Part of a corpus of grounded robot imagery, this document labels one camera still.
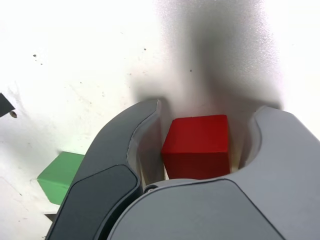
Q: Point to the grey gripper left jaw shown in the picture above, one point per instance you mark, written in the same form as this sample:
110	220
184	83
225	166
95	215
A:
105	155

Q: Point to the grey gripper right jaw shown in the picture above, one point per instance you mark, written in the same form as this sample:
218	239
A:
225	207

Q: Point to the green cube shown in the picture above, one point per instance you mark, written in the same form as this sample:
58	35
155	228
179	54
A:
57	175

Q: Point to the red cube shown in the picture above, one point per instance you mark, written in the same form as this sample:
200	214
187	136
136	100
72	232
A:
197	140

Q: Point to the black tape strip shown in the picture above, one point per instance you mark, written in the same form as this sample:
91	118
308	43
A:
5	105

